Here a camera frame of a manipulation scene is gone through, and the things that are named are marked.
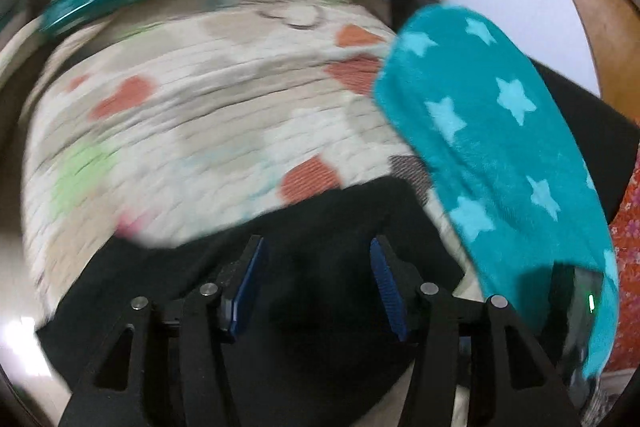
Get dark cloth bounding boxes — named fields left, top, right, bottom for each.
left=530, top=57, right=640, bottom=223

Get black pants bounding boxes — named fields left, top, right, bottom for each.
left=35, top=177, right=481, bottom=427

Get red floral cloth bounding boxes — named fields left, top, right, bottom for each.
left=585, top=167, right=640, bottom=427

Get teal star blanket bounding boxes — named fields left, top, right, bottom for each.
left=374, top=4, right=621, bottom=380

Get quilted patterned bed cover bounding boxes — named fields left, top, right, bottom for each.
left=0, top=0, right=483, bottom=427

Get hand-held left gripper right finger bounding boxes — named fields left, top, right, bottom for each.
left=369, top=234, right=572, bottom=427

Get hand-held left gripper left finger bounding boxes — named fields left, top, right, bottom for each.
left=60, top=234, right=266, bottom=427

